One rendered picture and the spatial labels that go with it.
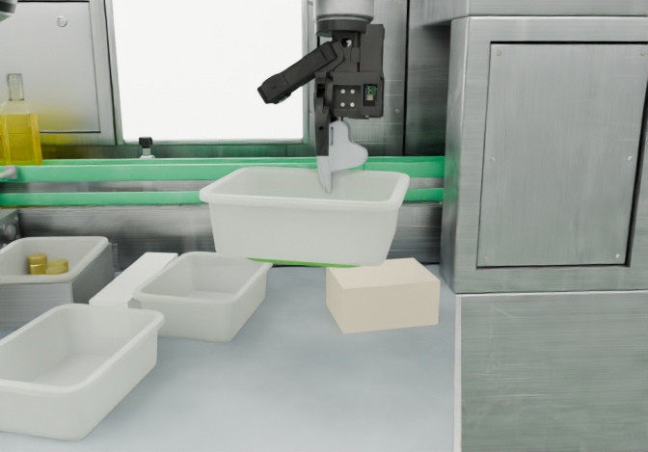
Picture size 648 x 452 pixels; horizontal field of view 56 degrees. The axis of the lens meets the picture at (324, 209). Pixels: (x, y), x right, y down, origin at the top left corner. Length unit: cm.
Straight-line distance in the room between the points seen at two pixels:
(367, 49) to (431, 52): 68
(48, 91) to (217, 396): 87
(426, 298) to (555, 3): 53
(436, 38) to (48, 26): 84
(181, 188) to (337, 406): 63
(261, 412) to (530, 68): 71
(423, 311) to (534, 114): 40
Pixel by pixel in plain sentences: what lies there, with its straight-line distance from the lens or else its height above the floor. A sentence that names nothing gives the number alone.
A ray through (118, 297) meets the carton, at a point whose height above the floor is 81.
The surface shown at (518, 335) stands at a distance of 123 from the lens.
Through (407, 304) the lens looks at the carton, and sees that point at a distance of 100.
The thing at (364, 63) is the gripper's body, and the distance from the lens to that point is 77.
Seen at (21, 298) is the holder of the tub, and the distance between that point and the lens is 108.
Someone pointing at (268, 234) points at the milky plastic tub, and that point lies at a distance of 67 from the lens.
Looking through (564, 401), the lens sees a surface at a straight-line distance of 133.
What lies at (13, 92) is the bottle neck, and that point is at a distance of 136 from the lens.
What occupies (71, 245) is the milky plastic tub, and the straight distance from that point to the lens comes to 126.
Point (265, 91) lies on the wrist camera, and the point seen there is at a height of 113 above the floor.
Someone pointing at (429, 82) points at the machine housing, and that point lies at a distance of 145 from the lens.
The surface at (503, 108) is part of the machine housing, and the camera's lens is 112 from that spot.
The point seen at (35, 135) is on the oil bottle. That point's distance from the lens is 137.
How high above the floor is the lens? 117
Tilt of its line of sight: 14 degrees down
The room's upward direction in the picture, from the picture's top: straight up
